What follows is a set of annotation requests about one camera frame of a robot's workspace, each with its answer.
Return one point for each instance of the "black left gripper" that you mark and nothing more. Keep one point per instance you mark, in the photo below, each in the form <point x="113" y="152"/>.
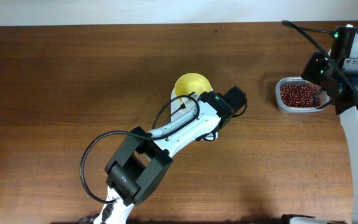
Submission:
<point x="208" y="138"/>

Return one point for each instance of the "yellow plastic bowl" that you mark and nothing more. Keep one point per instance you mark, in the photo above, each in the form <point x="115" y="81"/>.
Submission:
<point x="191" y="82"/>

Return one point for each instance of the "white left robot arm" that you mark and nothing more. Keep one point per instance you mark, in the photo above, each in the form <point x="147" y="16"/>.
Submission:
<point x="138" y="166"/>

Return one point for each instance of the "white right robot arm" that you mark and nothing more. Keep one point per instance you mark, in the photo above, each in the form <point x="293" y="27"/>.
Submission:
<point x="336" y="73"/>

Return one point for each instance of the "white digital kitchen scale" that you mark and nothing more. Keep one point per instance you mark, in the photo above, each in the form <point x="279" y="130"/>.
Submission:
<point x="177" y="112"/>

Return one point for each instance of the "clear plastic container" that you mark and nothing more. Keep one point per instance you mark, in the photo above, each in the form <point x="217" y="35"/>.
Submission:
<point x="324" y="98"/>

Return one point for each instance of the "red beans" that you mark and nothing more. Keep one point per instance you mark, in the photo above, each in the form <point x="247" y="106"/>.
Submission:
<point x="299" y="96"/>

